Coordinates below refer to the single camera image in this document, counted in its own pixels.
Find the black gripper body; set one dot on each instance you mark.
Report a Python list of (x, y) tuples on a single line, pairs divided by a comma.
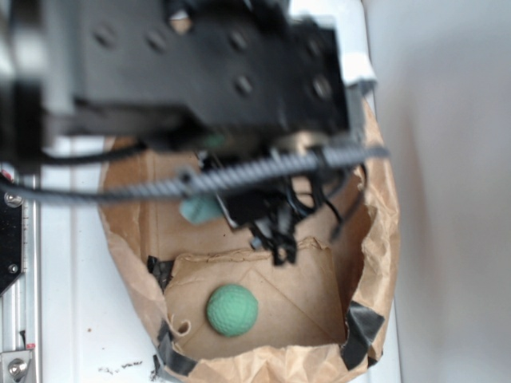
[(271, 196)]

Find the light blue knitted cloth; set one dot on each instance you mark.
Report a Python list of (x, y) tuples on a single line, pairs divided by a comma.
[(200, 209)]

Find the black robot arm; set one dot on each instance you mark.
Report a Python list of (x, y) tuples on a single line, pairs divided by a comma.
[(261, 97)]

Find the green dimpled ball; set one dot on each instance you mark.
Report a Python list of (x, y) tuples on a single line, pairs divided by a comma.
[(232, 310)]

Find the brown paper bag tray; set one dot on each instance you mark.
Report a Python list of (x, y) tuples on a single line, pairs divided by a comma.
[(323, 318)]

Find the black metal bracket plate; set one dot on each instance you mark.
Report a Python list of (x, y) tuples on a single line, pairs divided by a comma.
[(12, 241)]

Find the aluminium frame rail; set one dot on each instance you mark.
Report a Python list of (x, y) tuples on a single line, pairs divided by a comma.
[(21, 313)]

